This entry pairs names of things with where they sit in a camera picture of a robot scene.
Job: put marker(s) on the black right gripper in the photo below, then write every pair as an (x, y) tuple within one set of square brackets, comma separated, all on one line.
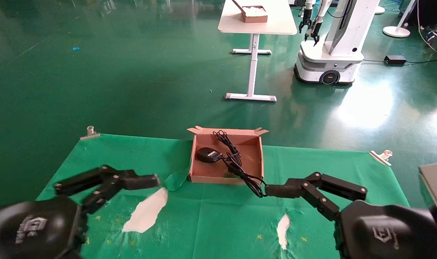
[(387, 233)]

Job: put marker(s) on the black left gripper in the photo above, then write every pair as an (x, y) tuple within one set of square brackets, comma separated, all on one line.
[(42, 230)]

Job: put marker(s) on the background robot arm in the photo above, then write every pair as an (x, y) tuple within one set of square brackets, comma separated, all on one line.
[(315, 30), (306, 19)]

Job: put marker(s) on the open brown cardboard box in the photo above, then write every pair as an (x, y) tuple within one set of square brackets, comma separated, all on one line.
[(204, 172)]

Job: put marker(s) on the small brown cardboard box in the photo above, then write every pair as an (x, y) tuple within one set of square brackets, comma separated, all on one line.
[(254, 19)]

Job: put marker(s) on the silver metal binder clip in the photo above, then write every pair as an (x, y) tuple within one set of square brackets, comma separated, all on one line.
[(380, 157), (90, 135)]

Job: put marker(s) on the green felt tablecloth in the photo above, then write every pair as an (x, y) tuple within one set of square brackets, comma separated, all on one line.
[(222, 216)]

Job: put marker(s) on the white wheeled background robot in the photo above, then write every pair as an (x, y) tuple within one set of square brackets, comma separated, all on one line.
[(333, 54)]

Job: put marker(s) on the black power adapter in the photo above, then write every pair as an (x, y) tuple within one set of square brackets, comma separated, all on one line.
[(395, 59)]

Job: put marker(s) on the white floor stand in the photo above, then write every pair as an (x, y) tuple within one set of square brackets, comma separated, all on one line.
[(396, 31)]

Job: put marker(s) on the white filling material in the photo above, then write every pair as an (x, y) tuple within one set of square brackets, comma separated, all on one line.
[(256, 10)]

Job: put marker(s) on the small white round base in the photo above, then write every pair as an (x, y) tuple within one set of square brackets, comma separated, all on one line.
[(379, 10)]

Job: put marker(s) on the white pedestal table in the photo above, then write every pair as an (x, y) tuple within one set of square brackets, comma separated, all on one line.
[(276, 25)]

